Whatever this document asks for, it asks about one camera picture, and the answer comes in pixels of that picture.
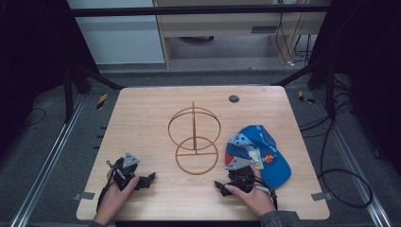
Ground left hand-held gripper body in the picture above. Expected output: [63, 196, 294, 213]
[112, 152, 142, 191]

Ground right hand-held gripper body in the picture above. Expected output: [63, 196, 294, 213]
[224, 156, 257, 194]

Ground blue baseball cap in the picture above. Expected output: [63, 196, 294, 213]
[224, 124, 293, 190]

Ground golden wire hat stand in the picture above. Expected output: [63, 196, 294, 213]
[167, 100, 222, 176]

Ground person's left hand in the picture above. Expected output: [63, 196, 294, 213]
[94, 175, 141, 226]

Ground person's right hand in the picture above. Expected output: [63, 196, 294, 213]
[223, 165, 277, 218]

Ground grey tape piece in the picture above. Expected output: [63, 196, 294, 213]
[310, 191, 334, 202]
[73, 191, 96, 201]

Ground yellow black floor tape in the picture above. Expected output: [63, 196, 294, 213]
[96, 93, 109, 111]
[297, 90, 316, 105]

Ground black metal stand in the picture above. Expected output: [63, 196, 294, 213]
[270, 58, 338, 121]
[61, 61, 128, 125]

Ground white cabinet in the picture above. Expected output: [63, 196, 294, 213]
[66, 0, 166, 66]

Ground light wooden desk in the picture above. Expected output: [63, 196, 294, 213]
[152, 0, 333, 69]

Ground dark curtain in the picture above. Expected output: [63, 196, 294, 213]
[307, 0, 401, 178]
[0, 0, 99, 159]

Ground black horizontal bar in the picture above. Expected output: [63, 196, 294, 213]
[67, 4, 333, 18]

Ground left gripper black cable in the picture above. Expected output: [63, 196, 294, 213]
[96, 160, 118, 213]

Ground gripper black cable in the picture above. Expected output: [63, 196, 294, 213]
[96, 160, 118, 213]
[252, 175, 280, 211]

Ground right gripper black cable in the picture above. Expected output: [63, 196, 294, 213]
[252, 175, 280, 211]

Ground aluminium floor rail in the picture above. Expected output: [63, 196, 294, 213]
[9, 94, 87, 227]
[314, 90, 392, 227]

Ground long black floor cable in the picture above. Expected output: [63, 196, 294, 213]
[298, 91, 375, 210]

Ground thin black floor cable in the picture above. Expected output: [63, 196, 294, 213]
[21, 107, 47, 129]

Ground black hanging desk cables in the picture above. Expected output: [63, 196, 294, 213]
[274, 3, 314, 68]

